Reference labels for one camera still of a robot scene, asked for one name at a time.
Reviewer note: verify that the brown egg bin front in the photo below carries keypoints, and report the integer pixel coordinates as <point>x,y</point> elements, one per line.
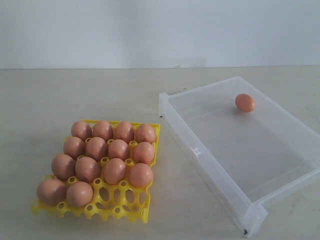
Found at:
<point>96,148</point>

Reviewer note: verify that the brown egg cluster back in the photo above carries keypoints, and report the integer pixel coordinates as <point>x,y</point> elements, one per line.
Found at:
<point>245,103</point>

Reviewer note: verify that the brown egg cluster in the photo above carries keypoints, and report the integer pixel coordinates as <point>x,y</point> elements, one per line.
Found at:
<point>245,103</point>
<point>118,148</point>
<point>140,175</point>
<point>87,169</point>
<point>144,153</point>
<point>63,167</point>

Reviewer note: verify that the brown egg cluster front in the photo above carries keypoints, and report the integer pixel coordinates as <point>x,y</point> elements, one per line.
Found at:
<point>118,148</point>

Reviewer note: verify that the clear plastic bin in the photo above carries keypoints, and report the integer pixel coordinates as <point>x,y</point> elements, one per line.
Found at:
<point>250,159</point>

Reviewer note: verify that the brown egg bin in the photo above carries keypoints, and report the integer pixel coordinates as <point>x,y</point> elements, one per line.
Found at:
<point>114,171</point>
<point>96,148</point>
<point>74,147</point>
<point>79,194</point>
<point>51,191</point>

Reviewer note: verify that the yellow plastic egg tray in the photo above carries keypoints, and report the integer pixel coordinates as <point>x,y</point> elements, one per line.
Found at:
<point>117,201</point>

